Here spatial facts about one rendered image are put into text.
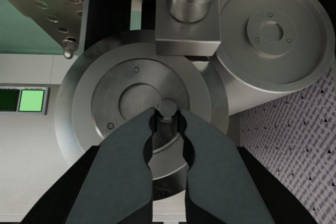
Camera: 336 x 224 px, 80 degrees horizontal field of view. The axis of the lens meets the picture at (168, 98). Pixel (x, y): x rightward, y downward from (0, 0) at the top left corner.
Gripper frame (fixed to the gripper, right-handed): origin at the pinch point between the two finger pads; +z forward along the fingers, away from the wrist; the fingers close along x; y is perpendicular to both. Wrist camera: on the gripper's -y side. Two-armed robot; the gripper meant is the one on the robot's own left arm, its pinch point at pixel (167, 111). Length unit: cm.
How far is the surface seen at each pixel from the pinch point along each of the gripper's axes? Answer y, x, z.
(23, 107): 18.6, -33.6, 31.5
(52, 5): -4.0, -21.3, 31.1
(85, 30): -3.4, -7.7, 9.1
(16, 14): 18, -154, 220
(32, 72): 101, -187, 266
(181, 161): 4.8, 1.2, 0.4
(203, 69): -0.8, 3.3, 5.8
